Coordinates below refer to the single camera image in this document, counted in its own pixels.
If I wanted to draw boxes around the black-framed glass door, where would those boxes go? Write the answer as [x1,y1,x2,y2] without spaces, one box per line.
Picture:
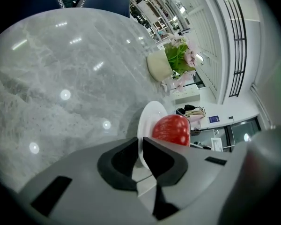
[224,117,259,152]

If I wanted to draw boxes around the pink flowers in white pot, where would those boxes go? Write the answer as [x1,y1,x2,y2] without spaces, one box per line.
[147,33,199,92]

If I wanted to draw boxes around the white storage shelving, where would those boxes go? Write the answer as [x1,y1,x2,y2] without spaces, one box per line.
[128,0,178,44]

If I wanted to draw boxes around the white round plate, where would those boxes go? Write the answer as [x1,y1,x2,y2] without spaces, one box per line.
[137,101,169,171]

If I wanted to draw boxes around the black mezzanine railing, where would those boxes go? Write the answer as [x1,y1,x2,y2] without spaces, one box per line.
[221,0,248,98]

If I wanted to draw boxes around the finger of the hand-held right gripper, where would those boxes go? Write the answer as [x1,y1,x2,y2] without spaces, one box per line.
[142,136,189,221]

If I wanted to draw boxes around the red apple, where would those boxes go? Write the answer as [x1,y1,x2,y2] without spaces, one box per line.
[152,114,191,147]

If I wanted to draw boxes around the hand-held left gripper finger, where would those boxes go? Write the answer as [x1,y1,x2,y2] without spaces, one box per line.
[97,136,140,192]

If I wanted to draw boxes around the beige tote bag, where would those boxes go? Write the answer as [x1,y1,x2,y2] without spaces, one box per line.
[185,109,206,124]

